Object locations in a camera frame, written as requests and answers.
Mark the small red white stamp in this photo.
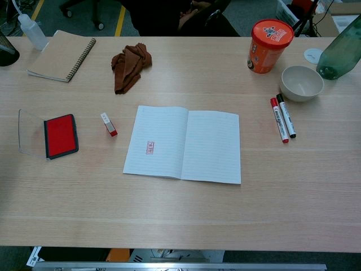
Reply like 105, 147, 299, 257
100, 112, 118, 138

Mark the open lined white notebook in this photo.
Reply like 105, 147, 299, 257
122, 105, 242, 185

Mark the kraft spiral notebook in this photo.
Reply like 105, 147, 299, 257
27, 29, 97, 84

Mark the brown crumpled cloth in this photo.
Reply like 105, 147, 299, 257
111, 43, 153, 95

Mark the red whiteboard marker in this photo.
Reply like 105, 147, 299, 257
270, 97, 290, 144

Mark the black whiteboard marker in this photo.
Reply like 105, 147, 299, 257
276, 93, 297, 139

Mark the red ink pad clear lid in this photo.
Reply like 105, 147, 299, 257
18, 109, 80, 161

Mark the orange lidded snack tub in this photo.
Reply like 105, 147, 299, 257
247, 19, 295, 75

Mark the beige bowl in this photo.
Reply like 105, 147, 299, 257
280, 65, 325, 102

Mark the orange box under table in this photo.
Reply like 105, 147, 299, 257
107, 248, 132, 262

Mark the black office chair base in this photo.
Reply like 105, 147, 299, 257
59, 0, 107, 31

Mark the white plastic basket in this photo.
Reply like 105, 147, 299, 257
275, 0, 300, 28

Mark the black tripod stand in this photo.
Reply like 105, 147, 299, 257
293, 0, 324, 37

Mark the green glass bottle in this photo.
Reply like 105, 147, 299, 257
316, 14, 361, 81

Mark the white squeeze wash bottle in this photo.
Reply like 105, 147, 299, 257
11, 0, 49, 51

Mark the white printed sticker sheet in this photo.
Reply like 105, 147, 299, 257
26, 246, 43, 268

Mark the black mesh container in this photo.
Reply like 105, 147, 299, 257
0, 28, 20, 67

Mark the cardboard box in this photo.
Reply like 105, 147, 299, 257
329, 3, 361, 17

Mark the aluminium profile rail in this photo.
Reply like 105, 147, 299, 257
32, 261, 327, 271

